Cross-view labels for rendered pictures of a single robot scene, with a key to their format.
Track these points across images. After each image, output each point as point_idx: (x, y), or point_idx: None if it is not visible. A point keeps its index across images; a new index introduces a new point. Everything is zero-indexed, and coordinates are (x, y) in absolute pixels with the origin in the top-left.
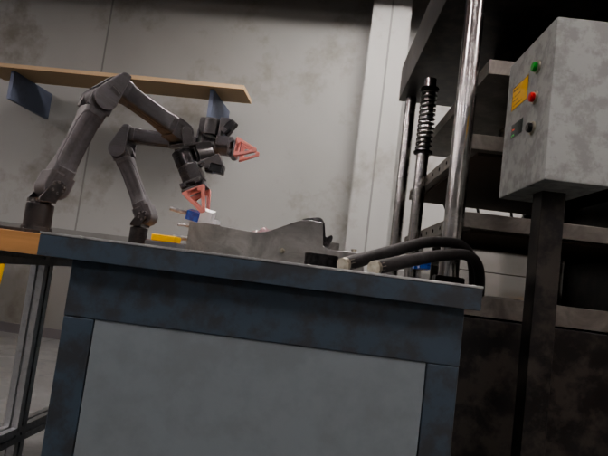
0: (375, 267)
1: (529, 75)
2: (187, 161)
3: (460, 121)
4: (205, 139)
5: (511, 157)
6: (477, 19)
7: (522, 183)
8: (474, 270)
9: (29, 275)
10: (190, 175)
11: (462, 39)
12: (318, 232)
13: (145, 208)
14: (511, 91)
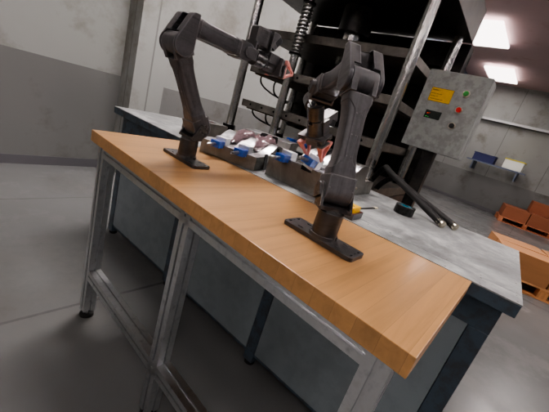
0: (457, 227)
1: (455, 91)
2: (323, 118)
3: (402, 93)
4: (261, 54)
5: (422, 127)
6: (430, 25)
7: (433, 149)
8: (387, 181)
9: (185, 239)
10: (323, 132)
11: (419, 35)
12: (366, 173)
13: (205, 122)
14: (430, 87)
